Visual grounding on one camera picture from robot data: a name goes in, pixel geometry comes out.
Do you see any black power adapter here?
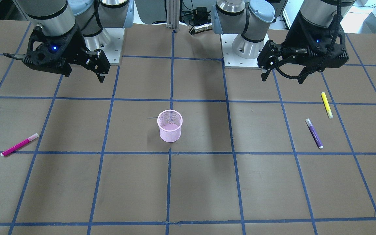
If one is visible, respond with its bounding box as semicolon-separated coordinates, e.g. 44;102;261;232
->
194;7;208;20

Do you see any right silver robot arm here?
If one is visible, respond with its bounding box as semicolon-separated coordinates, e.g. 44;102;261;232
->
4;0;134;82

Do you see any yellow marker pen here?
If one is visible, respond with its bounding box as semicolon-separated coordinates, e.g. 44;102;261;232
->
321;92;333;119

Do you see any aluminium frame post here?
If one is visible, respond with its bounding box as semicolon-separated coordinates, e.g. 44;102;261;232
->
165;0;181;31

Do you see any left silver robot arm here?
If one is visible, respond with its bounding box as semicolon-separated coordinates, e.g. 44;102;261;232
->
211;0;354;84

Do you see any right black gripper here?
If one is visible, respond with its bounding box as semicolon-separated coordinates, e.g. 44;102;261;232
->
22;24;111;83

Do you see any silver connector block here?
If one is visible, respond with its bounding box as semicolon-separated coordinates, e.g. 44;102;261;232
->
193;23;213;34

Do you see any pink mesh cup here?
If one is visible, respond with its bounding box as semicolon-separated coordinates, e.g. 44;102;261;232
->
157;109;183;143

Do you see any pink marker pen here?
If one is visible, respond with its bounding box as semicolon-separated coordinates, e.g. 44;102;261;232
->
0;133;40;157

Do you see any purple marker pen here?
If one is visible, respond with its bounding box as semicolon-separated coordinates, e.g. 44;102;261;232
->
305;118;324;149

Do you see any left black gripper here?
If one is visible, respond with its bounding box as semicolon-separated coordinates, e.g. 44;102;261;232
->
257;14;350;84

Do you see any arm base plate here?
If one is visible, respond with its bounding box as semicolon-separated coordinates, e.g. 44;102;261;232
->
221;34;269;70
84;28;125;65

